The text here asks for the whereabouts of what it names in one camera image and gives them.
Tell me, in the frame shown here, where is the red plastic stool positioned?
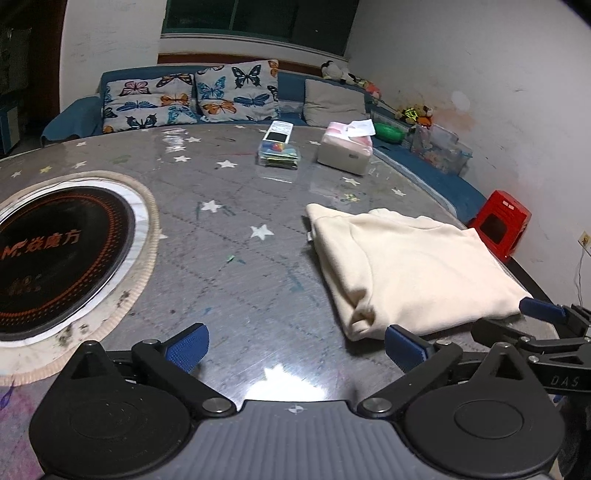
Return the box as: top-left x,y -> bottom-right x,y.
468,190 -> 532,263

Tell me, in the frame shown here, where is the clear plastic storage bin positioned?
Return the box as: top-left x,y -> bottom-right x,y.
411,124 -> 473,175

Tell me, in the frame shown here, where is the blue sectional sofa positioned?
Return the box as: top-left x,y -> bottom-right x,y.
40,64 -> 486,223

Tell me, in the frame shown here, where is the black induction cooktop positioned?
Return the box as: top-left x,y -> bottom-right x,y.
1,187 -> 135,341

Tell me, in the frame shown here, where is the dark window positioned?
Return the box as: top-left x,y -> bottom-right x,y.
163,0 -> 359,55

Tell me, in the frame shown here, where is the grey cushion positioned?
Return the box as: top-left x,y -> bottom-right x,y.
303,79 -> 368,127

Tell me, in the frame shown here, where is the grey star tablecloth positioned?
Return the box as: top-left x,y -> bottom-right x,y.
0,123 -> 562,480

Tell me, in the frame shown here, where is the black white plush toy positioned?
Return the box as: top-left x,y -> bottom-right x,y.
321,60 -> 356,85

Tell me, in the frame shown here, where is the cream garment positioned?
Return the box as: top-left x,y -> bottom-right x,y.
307,204 -> 529,341

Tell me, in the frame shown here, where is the right butterfly pillow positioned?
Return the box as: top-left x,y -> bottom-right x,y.
194,59 -> 280,123

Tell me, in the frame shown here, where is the white tissue box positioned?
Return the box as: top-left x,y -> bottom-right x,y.
317,119 -> 376,176

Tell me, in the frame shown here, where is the white remote control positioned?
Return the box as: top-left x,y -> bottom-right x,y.
263,120 -> 294,144

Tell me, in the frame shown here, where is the butterfly pillow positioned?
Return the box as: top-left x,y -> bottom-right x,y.
102,73 -> 198,134
194,59 -> 280,123

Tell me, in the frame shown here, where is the dark wooden door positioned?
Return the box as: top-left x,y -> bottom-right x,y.
1,0 -> 66,157

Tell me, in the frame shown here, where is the yellow orange plush toy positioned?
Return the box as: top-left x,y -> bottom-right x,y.
394,104 -> 433,128

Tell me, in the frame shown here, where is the left butterfly pillow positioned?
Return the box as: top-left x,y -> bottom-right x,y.
102,73 -> 198,134

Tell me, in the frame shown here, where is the green bowl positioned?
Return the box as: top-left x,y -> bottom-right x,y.
374,122 -> 406,144

